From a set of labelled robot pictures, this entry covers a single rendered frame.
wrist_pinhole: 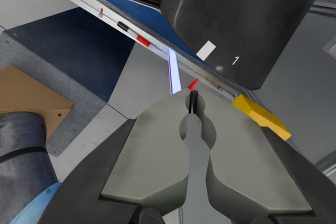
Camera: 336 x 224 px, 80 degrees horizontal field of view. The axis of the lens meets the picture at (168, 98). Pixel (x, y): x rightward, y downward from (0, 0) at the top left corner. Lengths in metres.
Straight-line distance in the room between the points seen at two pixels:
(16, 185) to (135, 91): 1.33
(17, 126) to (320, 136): 1.03
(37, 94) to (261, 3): 0.53
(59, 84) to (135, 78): 1.09
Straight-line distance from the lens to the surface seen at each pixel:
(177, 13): 0.37
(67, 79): 0.61
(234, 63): 0.36
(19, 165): 0.52
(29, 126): 0.56
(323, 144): 1.03
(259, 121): 0.59
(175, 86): 0.43
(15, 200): 0.50
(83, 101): 0.63
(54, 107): 0.60
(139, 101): 1.77
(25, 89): 0.61
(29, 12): 1.77
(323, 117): 1.08
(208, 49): 0.36
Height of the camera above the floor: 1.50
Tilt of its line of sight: 60 degrees down
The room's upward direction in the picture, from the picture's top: 178 degrees clockwise
